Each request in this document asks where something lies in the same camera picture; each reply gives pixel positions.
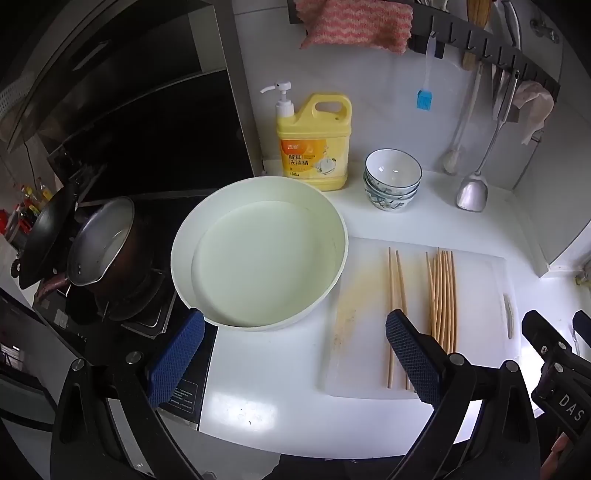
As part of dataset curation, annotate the black wall hook rail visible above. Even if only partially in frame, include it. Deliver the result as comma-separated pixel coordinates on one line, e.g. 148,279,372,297
287,0,561,100

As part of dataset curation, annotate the round white basin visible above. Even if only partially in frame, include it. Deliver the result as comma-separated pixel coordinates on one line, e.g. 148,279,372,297
170,176,349,332

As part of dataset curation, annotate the metal ladle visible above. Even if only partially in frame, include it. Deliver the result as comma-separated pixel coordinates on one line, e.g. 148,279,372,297
456,69,518,213

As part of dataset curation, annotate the blue silicone basting brush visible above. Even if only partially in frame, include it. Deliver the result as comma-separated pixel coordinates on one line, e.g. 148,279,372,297
417,32,438,110

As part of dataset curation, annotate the white perforated basket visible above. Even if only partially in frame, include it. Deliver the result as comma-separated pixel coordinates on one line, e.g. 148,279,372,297
0,78,16,121

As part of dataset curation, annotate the group of condiment bottles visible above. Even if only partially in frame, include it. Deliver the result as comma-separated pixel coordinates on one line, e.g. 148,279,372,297
0,178,52,241

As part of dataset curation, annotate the hanging steel utensil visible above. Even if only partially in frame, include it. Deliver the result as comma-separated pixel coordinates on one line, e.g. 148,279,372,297
492,0,523,123

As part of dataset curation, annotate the dark saucepan with steel interior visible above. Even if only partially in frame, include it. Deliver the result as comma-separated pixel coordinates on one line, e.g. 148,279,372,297
67,196,148,301

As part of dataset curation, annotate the blue patterned white bowl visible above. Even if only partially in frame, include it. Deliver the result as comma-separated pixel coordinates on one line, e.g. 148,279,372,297
365,178,421,203
368,191,419,213
365,148,423,193

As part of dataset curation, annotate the person's right hand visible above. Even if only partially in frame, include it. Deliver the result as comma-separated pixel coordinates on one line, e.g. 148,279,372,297
542,438,571,480

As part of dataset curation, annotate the bundle of bamboo chopsticks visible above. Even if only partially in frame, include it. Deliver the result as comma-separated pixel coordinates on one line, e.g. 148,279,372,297
386,247,459,391

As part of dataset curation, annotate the white plastic cutting board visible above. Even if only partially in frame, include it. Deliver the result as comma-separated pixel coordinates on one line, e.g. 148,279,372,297
318,237,517,400

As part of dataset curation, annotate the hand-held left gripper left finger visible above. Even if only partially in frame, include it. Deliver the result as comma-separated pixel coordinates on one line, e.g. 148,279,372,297
50,308,206,480

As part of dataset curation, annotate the black gas stove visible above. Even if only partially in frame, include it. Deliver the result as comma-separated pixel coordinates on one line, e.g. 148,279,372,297
32,258,178,340

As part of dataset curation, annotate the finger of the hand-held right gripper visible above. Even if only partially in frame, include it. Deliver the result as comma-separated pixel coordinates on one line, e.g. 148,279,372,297
573,310,591,343
522,310,577,365

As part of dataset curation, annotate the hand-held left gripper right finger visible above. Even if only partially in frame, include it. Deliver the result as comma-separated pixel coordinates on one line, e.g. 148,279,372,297
385,309,541,480

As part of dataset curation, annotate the beige rag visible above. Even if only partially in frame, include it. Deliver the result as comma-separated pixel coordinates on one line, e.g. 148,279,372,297
515,80,555,146

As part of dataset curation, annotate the pink striped dish cloth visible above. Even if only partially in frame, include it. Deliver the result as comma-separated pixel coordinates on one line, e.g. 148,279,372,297
294,0,414,54

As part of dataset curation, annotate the black range hood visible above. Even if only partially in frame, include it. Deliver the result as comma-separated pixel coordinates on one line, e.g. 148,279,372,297
0,0,241,153

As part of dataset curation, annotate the wooden spatula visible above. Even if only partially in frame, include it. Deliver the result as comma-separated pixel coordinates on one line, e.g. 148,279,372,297
462,0,491,71

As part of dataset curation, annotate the black wok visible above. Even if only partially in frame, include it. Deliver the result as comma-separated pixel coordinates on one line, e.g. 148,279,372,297
13,182,80,291

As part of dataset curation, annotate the yellow dish soap pump bottle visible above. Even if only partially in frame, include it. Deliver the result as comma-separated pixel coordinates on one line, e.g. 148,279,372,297
260,82,352,192

